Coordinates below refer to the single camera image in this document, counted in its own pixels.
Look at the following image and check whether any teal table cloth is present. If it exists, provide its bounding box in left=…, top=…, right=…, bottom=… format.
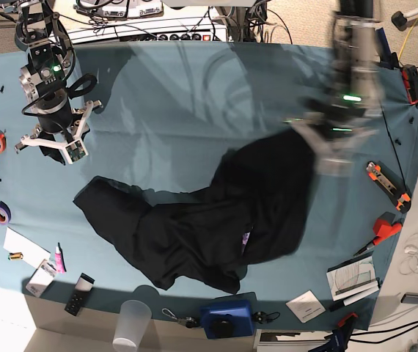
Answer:
left=0, top=42, right=418, bottom=330

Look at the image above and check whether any pink glue tube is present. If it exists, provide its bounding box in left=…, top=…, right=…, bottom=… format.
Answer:
left=54, top=243, right=67, bottom=274

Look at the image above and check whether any red black clamp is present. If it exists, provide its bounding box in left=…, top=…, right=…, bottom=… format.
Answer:
left=401, top=65, right=418, bottom=105

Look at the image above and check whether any small battery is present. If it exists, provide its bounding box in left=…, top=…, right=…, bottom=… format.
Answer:
left=8, top=252, right=23, bottom=260

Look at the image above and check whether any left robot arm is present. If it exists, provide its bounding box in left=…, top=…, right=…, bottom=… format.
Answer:
left=290, top=1, right=381, bottom=177

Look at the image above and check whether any white booklet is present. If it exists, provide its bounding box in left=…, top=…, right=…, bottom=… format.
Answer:
left=326, top=253, right=377, bottom=301

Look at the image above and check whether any black remote control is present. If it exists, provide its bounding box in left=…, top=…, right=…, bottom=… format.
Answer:
left=65, top=273, right=95, bottom=316

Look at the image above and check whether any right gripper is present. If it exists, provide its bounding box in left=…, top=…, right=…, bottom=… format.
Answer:
left=15, top=100, right=103, bottom=164

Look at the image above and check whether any white packaged item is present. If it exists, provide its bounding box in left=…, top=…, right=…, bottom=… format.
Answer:
left=26, top=260, right=57, bottom=298

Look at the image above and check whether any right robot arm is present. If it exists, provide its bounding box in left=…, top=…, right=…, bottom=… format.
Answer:
left=13, top=1, right=103, bottom=165

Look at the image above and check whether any white paper sheet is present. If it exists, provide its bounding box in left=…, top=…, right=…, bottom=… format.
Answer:
left=3, top=227, right=51, bottom=268

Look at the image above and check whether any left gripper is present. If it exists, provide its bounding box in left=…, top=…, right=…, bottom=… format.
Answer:
left=285, top=106, right=378, bottom=177

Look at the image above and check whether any blue plastic box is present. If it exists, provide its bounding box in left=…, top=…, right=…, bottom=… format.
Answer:
left=199, top=300, right=254, bottom=340

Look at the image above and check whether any black t-shirt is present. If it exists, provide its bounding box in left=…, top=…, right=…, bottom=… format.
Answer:
left=73, top=130, right=315, bottom=294

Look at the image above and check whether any purple tape roll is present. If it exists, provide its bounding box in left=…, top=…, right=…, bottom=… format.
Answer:
left=0, top=201, right=12, bottom=225

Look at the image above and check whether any orange black wire stripper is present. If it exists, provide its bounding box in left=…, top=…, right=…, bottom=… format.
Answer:
left=366, top=161, right=411, bottom=213

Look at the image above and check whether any clear plastic cup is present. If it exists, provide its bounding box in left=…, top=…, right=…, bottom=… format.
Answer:
left=112, top=300, right=152, bottom=352

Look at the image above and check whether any white instruction card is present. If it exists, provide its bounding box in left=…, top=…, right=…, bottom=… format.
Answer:
left=286, top=290, right=326, bottom=323

